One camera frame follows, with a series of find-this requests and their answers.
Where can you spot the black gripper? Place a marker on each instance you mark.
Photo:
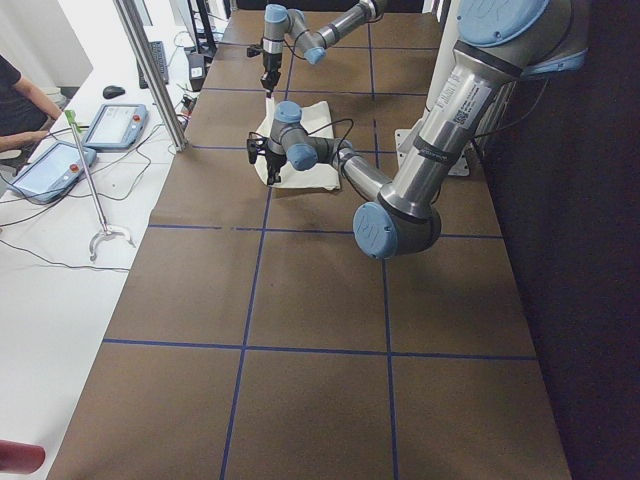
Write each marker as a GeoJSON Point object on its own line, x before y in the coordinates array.
{"type": "Point", "coordinates": [274, 160]}
{"type": "Point", "coordinates": [270, 62]}

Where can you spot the cream long-sleeve cat shirt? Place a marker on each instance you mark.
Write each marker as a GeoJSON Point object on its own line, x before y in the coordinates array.
{"type": "Point", "coordinates": [305, 136]}

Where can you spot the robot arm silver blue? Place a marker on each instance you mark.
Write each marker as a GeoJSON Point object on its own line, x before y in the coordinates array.
{"type": "Point", "coordinates": [498, 42]}
{"type": "Point", "coordinates": [281, 22]}

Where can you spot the black box white label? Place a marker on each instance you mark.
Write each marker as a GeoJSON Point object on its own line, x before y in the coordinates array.
{"type": "Point", "coordinates": [197, 70]}

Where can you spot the far blue teach pendant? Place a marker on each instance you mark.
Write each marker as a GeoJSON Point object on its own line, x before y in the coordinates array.
{"type": "Point", "coordinates": [116, 127]}

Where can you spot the blue teach pendant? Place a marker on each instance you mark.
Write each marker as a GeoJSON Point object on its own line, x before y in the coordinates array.
{"type": "Point", "coordinates": [51, 175]}
{"type": "Point", "coordinates": [116, 127]}

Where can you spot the black computer mouse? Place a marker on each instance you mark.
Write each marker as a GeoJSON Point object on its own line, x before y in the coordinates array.
{"type": "Point", "coordinates": [112, 91]}

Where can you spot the metal reacher grabber stick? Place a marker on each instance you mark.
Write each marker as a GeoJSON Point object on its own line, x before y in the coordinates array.
{"type": "Point", "coordinates": [107, 231]}

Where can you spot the near blue teach pendant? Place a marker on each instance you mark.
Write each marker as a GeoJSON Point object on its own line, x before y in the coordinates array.
{"type": "Point", "coordinates": [51, 175]}

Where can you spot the seated person dark shirt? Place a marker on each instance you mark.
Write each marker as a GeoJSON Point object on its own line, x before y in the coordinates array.
{"type": "Point", "coordinates": [27, 113]}

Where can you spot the red cylinder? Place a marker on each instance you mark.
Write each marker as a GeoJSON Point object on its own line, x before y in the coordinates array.
{"type": "Point", "coordinates": [20, 458]}

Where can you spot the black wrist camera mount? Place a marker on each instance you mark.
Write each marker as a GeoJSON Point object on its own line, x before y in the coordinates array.
{"type": "Point", "coordinates": [254, 50]}
{"type": "Point", "coordinates": [256, 145]}

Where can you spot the grey aluminium frame post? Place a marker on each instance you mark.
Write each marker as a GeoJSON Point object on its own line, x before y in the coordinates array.
{"type": "Point", "coordinates": [138, 40]}

